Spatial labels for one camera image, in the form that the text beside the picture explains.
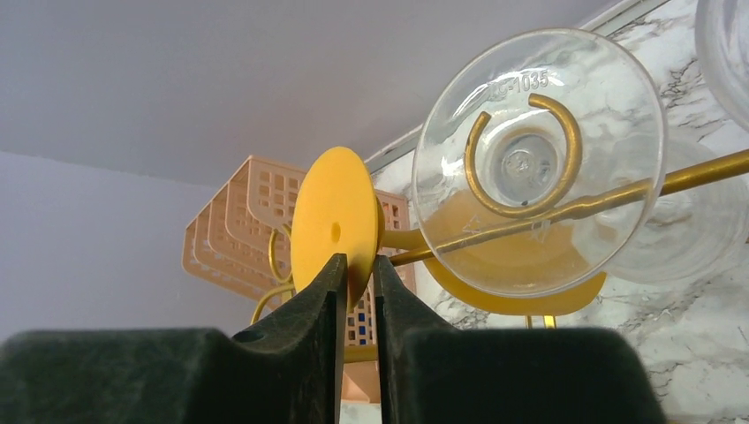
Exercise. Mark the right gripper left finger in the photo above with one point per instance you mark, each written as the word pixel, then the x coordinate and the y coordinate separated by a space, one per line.
pixel 286 368

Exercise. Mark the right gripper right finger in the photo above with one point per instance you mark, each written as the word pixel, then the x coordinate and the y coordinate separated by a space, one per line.
pixel 433 372

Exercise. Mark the yellow wine glass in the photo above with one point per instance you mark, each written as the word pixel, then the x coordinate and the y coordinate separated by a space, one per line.
pixel 338 212

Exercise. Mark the clear wine glass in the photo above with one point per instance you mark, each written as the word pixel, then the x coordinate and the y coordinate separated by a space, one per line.
pixel 697 54
pixel 521 154

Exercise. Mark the peach plastic file organizer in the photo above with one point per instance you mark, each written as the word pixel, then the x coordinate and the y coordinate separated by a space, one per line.
pixel 227 244

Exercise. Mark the gold wire glass rack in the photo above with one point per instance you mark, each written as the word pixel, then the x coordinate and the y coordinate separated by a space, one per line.
pixel 551 208

